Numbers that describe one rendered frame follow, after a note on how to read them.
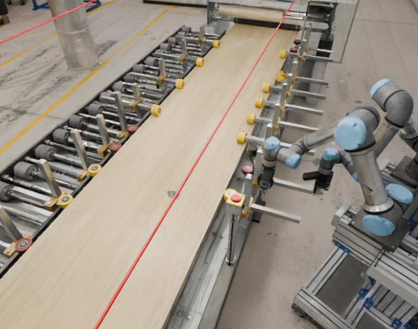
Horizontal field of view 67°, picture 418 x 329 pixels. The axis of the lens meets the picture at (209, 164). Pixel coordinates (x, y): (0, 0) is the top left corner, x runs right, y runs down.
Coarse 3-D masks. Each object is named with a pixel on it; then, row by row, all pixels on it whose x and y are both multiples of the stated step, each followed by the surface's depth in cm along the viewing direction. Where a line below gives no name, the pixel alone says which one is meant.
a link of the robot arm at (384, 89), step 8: (384, 80) 152; (392, 80) 152; (376, 88) 153; (384, 88) 149; (392, 88) 147; (400, 88) 146; (376, 96) 153; (384, 96) 148; (384, 104) 148; (408, 128) 167; (416, 128) 168; (400, 136) 182; (408, 136) 172; (416, 136) 170; (408, 144) 177
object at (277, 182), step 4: (244, 176) 206; (276, 180) 200; (280, 180) 200; (276, 184) 200; (280, 184) 199; (284, 184) 198; (288, 184) 197; (292, 184) 197; (296, 184) 197; (288, 188) 199; (292, 188) 198; (296, 188) 196; (300, 188) 195; (304, 188) 195; (308, 188) 195; (312, 188) 195; (304, 192) 196; (308, 192) 195
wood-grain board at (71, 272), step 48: (240, 48) 343; (288, 48) 343; (192, 96) 269; (240, 96) 269; (144, 144) 220; (192, 144) 220; (240, 144) 220; (96, 192) 187; (144, 192) 187; (192, 192) 187; (48, 240) 162; (96, 240) 162; (144, 240) 162; (192, 240) 162; (0, 288) 143; (48, 288) 143; (96, 288) 143; (144, 288) 143
